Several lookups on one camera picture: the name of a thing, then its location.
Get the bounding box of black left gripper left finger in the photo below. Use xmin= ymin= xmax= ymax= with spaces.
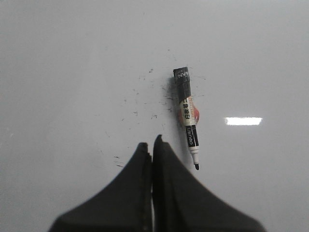
xmin=50 ymin=143 xmax=153 ymax=232

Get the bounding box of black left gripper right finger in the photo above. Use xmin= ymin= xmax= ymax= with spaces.
xmin=153 ymin=135 xmax=265 ymax=232

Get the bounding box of black and white whiteboard marker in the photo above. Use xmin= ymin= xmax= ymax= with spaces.
xmin=173 ymin=67 xmax=199 ymax=170

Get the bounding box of white whiteboard with metal frame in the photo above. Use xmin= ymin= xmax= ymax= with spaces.
xmin=0 ymin=0 xmax=309 ymax=232

